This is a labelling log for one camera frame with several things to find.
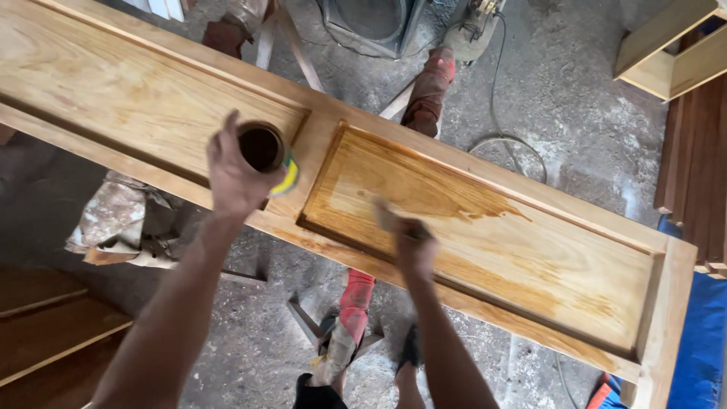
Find varnish can with green label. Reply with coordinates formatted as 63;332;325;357
237;120;301;198

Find brown wooden boards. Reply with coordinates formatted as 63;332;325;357
0;263;135;409

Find sawhorse wrapped in beige cloth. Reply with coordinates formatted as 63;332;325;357
64;0;326;286

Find long wooden panelled door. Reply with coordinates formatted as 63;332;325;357
0;0;698;409

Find person's left hand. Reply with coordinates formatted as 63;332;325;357
206;109;286;221

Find light wooden cabinet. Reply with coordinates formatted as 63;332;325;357
613;0;727;103

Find stack of dark wooden planks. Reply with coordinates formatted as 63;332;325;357
653;73;727;280

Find white boards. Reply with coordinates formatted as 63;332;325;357
121;0;189;23

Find dusty beige power tool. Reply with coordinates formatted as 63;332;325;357
442;0;507;64

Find blue tarp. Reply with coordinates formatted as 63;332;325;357
658;215;727;409

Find person's right leg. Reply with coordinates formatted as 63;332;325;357
393;362;428;409

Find sawhorse wrapped in red cloth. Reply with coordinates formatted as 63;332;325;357
287;47;456;388

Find black sandal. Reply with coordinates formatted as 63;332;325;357
396;324;422;373

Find orange plastic item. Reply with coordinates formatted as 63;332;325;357
587;372;627;409

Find grey power cable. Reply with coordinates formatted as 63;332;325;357
467;10;581;409

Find black shorts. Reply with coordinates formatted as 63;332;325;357
292;372;348;409

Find person's right hand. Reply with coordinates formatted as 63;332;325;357
391;217;441;280

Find varnish brush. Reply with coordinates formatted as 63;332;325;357
372;197;435;242

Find grey box fan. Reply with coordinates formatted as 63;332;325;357
316;0;428;61

